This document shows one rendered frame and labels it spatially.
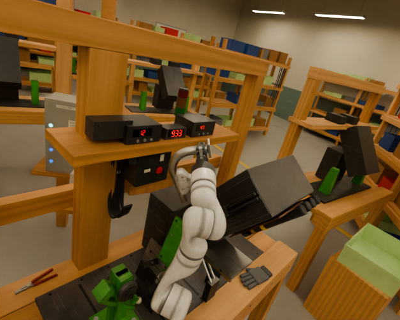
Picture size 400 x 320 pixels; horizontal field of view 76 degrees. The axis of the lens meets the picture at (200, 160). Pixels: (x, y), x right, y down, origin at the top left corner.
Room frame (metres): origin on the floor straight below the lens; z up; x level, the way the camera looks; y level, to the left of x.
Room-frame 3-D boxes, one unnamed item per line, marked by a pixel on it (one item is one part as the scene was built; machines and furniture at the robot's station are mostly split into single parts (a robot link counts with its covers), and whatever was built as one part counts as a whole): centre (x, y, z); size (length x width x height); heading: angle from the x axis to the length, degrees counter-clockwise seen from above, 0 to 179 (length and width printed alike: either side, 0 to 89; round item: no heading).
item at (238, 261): (0.96, -0.13, 1.11); 0.39 x 0.16 x 0.03; 51
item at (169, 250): (0.86, -0.01, 1.17); 0.13 x 0.12 x 0.20; 141
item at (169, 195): (1.13, 0.03, 1.07); 0.30 x 0.18 x 0.34; 141
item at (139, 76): (8.83, 1.67, 1.12); 3.22 x 0.55 x 2.23; 131
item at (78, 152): (1.12, 0.20, 1.52); 0.90 x 0.25 x 0.04; 141
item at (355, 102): (8.75, -4.39, 1.12); 3.22 x 0.55 x 2.23; 41
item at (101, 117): (0.87, 0.35, 1.59); 0.15 x 0.07 x 0.07; 141
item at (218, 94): (11.06, 0.28, 0.37); 1.20 x 0.81 x 0.74; 133
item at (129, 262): (0.96, -0.01, 0.89); 1.10 x 0.42 x 0.02; 141
